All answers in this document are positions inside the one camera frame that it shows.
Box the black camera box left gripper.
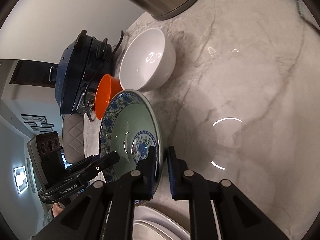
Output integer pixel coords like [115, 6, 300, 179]
[27, 132, 66, 190]

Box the navy electric multicooker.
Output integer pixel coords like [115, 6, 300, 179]
[49, 30, 115, 115]

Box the orange plastic bowl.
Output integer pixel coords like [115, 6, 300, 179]
[94, 74, 123, 120]

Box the grey quilted chair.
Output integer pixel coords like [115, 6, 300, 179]
[62, 114, 85, 164]

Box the person's left hand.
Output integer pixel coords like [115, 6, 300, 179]
[52, 203, 65, 218]

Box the large white plate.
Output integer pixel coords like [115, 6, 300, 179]
[134, 205, 190, 239]

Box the green blue patterned bowl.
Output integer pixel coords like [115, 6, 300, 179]
[99, 89, 164, 191]

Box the small white bowl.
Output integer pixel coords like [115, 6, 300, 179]
[119, 28, 176, 93]

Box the grey sleeve left forearm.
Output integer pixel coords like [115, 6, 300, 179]
[43, 205, 58, 227]

